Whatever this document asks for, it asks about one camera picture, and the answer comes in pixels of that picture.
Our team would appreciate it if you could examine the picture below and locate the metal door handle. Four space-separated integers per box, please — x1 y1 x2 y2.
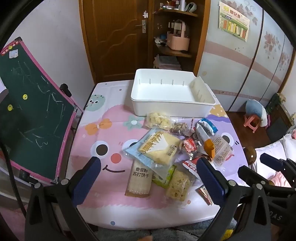
135 20 147 33

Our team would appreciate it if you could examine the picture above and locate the cartoon monster tablecloth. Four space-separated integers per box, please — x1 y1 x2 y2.
66 80 249 229

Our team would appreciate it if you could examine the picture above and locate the floral wardrobe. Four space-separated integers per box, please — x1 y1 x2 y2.
196 0 296 112

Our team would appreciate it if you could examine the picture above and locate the wooden corner shelf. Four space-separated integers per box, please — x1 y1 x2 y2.
153 0 211 76

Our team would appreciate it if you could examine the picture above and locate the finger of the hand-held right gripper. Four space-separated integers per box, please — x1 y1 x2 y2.
238 165 271 189
260 153 296 176

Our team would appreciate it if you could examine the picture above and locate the white pink bedding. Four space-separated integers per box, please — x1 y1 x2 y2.
253 128 296 188

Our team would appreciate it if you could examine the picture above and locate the white plastic bin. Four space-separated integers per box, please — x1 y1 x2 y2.
130 68 216 117

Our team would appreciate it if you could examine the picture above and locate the pink stool with cushion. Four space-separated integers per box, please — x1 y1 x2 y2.
245 99 269 127

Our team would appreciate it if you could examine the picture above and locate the stack of books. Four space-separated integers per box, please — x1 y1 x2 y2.
154 54 181 70

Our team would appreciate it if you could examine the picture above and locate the brown wooden door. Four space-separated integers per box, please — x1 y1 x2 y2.
79 0 155 85

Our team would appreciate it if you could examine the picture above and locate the small brown sachet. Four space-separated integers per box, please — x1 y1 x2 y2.
195 185 213 206

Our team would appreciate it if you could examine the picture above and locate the pink basket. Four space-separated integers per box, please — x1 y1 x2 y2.
166 20 190 51

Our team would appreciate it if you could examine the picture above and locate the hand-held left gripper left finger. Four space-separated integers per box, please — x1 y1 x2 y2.
24 156 102 241

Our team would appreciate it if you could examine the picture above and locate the red silver candy packet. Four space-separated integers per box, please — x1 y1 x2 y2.
181 138 201 160

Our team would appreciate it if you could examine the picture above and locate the noodle crisp packet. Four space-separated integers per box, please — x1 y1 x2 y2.
165 168 196 202

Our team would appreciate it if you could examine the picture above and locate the sandwich bread packet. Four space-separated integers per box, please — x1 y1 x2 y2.
122 127 182 176

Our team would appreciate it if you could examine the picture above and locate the brown wooden ball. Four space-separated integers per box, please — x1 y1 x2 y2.
244 146 257 165

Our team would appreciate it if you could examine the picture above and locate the black cable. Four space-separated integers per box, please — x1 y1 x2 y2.
0 139 27 218

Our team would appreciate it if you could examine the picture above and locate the clear printed snack packet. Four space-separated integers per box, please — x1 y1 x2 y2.
209 134 233 166

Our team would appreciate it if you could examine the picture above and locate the green snack packet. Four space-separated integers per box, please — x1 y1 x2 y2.
151 164 177 188

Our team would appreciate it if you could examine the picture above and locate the green chalkboard pink frame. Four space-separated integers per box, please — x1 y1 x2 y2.
0 37 78 186

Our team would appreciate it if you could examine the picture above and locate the beige cracker packet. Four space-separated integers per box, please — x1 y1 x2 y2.
125 160 153 197

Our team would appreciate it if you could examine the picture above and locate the pink plastic stool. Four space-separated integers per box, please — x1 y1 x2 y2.
244 115 260 133

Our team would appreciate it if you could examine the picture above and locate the black easel clamp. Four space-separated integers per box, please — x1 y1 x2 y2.
60 84 72 98

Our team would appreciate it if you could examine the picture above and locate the red nut snack packet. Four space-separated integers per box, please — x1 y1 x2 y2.
181 156 201 174

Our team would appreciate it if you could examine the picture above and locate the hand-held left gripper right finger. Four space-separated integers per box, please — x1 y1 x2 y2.
196 157 272 241

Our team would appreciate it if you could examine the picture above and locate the wall poster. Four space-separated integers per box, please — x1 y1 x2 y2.
218 1 250 42

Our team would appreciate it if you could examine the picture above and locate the dark wooden cabinet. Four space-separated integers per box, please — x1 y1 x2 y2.
266 93 295 143

